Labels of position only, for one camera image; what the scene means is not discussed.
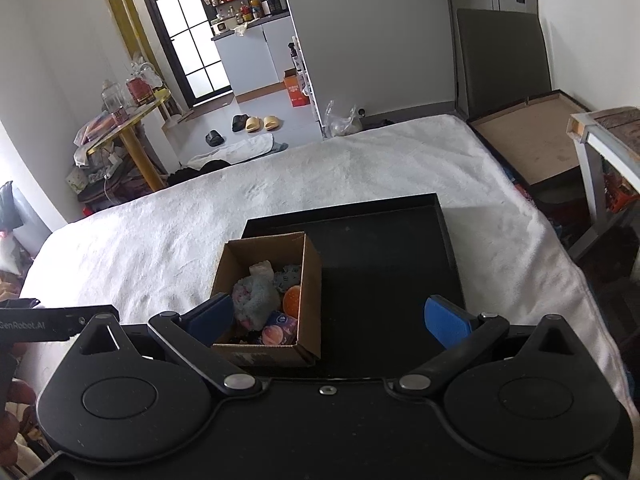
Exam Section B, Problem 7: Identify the glass jar with red label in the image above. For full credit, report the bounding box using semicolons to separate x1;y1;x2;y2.
101;81;126;125

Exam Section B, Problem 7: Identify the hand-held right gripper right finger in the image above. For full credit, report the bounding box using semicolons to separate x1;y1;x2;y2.
396;296;599;397

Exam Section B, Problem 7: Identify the orange carton box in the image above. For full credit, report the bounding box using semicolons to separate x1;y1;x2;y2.
283;69;310;110

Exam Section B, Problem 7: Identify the white kitchen cabinet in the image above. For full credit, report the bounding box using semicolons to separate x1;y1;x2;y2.
210;14;297;104

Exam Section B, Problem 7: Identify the brown cardboard box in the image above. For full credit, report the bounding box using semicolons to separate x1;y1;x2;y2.
467;89;592;197
210;231;323;369

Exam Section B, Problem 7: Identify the black wall cable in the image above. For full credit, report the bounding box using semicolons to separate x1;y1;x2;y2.
446;0;462;117

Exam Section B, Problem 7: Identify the grey upholstered headboard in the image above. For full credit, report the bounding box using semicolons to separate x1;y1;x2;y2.
455;8;554;119

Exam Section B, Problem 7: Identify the white floor towel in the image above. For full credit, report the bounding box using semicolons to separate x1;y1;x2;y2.
187;132;290;169

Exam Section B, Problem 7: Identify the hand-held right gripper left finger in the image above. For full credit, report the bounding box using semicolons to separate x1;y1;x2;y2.
62;292;263;397

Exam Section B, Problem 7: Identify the glass jar with red contents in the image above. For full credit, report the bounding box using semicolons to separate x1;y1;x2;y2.
126;71;154;106

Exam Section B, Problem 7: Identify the blue white tissue packet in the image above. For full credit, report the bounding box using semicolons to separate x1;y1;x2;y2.
257;310;299;346

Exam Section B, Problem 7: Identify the yellow round table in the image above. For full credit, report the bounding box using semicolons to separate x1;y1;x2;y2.
84;89;174;192

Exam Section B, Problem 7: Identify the orange ball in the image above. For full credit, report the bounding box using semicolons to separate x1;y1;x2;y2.
282;284;302;317

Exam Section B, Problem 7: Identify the white side table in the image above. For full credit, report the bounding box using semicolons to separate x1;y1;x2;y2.
566;106;640;262

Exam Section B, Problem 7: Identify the flat brown cardboard box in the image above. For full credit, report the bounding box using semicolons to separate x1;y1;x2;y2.
467;89;592;197

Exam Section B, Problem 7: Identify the pile of clutter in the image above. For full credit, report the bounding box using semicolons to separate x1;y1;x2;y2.
64;149;167;212

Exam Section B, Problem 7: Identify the yellow curtain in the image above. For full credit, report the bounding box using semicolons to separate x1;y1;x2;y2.
99;0;147;63

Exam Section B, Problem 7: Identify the dark framed glass door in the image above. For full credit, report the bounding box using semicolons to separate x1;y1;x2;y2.
135;0;235;109

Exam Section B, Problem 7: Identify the clear plastic bag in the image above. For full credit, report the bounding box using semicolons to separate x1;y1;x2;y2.
323;99;364;137

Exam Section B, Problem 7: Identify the blue fluffy plush toy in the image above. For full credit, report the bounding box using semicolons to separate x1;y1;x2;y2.
273;262;304;294

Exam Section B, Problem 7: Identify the black plastic bag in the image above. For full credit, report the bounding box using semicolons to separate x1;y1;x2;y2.
0;180;29;234

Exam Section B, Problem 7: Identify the grey pink plush toy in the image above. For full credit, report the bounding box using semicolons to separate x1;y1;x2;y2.
231;275;282;332

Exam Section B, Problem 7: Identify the black tray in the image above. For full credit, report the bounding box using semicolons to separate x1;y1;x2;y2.
241;192;469;379

